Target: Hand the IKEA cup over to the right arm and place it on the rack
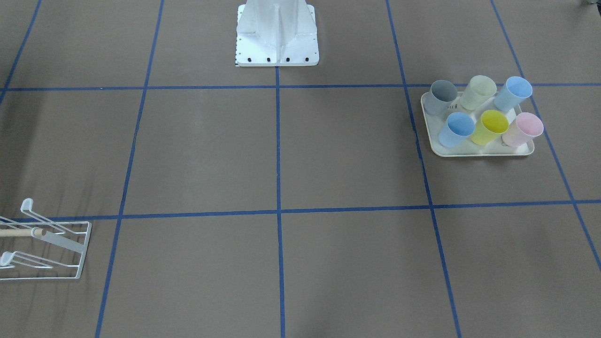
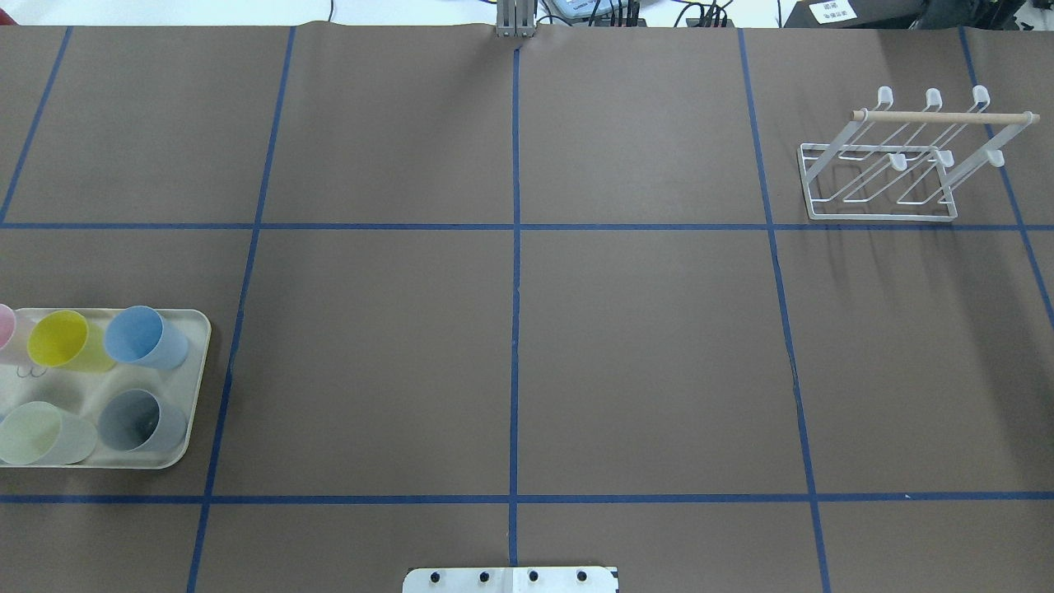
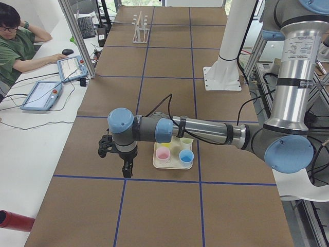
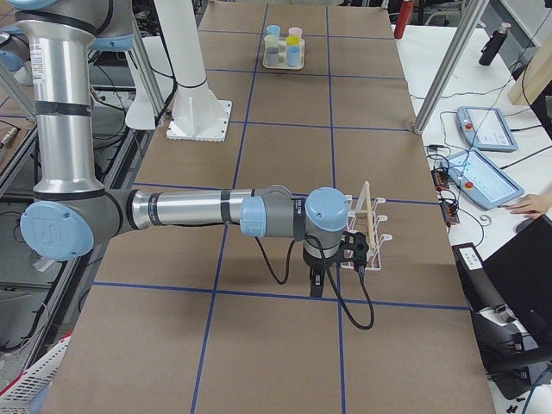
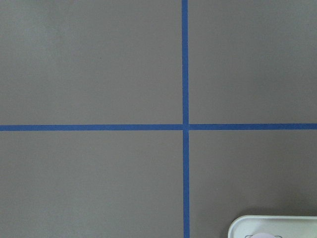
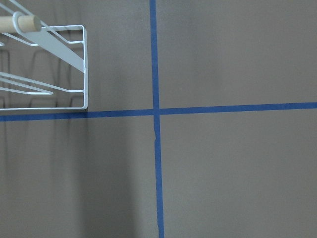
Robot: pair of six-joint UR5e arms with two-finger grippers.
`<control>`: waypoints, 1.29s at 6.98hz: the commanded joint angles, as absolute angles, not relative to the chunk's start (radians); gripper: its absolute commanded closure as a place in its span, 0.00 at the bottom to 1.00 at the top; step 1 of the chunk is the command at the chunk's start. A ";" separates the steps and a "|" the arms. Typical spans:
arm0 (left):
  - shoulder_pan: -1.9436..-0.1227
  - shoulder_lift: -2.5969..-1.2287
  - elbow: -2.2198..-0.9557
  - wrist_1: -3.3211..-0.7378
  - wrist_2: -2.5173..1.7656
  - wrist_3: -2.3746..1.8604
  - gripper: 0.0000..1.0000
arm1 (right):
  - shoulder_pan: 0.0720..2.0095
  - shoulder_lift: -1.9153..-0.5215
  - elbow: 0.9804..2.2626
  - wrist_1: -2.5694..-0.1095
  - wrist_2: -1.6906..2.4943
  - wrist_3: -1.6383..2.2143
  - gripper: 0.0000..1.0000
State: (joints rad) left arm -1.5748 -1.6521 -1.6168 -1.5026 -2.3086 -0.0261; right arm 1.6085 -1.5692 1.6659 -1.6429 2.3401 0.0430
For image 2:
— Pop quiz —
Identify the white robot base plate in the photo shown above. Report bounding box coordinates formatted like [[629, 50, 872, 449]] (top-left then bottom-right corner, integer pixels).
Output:
[[402, 566, 620, 592]]

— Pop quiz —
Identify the light green plastic cup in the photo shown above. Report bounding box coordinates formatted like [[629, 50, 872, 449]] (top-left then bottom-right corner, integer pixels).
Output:
[[1, 401, 99, 466]]

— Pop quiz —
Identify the grey plastic cup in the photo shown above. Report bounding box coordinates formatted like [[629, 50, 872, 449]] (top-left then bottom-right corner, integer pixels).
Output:
[[97, 388, 188, 453]]

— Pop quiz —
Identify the aluminium frame post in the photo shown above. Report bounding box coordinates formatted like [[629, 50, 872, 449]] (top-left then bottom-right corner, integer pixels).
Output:
[[493, 0, 539, 38]]

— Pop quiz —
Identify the right teach pendant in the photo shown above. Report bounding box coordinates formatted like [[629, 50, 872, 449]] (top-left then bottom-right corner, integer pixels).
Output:
[[548, 0, 620, 20]]

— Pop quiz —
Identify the pink plastic cup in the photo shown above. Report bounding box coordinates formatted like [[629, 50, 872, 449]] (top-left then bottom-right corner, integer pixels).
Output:
[[1, 304, 36, 367]]

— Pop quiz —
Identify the yellow plastic cup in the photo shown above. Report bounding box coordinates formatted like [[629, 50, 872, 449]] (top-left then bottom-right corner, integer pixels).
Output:
[[27, 309, 116, 374]]

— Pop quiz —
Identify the blue plastic cup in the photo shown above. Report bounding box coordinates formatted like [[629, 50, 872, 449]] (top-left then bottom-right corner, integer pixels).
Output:
[[103, 307, 189, 369]]

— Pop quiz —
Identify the cream plastic tray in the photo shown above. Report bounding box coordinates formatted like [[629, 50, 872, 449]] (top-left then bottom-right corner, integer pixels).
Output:
[[2, 308, 212, 470]]

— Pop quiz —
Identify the white wire cup rack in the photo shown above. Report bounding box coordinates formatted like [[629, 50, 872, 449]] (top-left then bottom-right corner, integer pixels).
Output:
[[797, 84, 1042, 224]]

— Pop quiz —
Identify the black box with label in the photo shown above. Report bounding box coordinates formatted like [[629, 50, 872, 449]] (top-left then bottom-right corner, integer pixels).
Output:
[[782, 1, 926, 29]]

